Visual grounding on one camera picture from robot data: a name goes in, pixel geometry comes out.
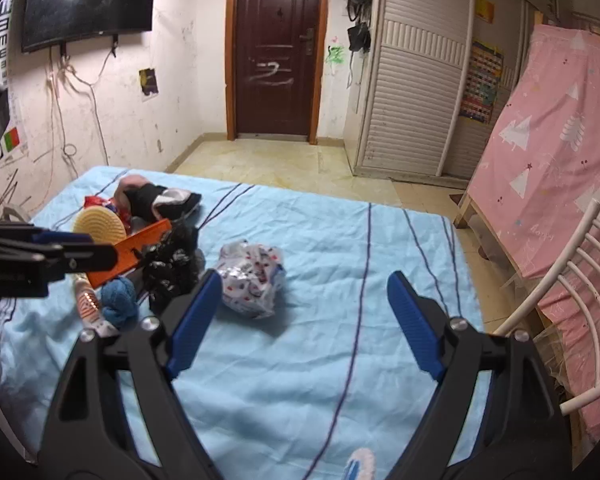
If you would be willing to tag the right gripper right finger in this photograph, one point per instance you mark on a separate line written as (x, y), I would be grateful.
(522, 434)

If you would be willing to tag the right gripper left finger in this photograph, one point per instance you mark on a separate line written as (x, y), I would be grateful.
(87, 434)

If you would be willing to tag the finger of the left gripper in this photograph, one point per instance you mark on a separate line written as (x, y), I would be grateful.
(31, 258)

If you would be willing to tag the cream perforated round lid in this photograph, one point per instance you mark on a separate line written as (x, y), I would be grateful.
(101, 224)

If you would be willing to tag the orange box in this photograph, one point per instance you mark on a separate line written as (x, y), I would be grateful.
(129, 252)

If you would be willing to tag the red snack bag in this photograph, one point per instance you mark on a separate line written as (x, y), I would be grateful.
(115, 206)

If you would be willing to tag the blue knitted ball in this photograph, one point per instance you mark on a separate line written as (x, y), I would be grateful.
(119, 303)

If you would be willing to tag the black plastic bag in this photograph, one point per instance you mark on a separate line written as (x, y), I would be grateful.
(171, 267)

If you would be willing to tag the white printed wrapper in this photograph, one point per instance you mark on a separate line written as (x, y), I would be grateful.
(252, 275)

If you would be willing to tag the white blue gloved right hand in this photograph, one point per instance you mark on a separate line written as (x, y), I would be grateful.
(361, 465)

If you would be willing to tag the small flag sticker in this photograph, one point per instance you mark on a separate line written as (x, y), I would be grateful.
(11, 140)

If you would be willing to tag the orange striped white tube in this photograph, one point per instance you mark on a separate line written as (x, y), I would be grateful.
(88, 307)

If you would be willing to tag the light blue bed sheet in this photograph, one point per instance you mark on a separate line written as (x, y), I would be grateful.
(291, 396)

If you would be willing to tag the white metal chair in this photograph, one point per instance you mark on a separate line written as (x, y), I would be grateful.
(566, 272)

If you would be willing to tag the pink patterned cloth cover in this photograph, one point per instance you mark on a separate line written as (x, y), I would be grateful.
(537, 175)

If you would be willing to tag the dark red wooden door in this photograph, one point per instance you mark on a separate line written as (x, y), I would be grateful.
(274, 50)

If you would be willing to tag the black hanging bags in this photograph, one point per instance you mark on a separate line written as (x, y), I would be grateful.
(359, 12)

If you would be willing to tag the white slatted wardrobe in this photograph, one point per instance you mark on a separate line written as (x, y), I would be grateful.
(404, 121)

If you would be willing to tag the yellow wardrobe sticker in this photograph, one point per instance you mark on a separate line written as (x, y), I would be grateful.
(485, 10)

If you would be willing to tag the black wall television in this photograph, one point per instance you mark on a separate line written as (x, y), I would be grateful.
(48, 23)

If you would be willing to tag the black yellow wall sticker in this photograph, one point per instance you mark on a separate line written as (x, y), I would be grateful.
(148, 82)

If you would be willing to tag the colourful wall chart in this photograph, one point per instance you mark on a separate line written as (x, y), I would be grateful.
(484, 75)

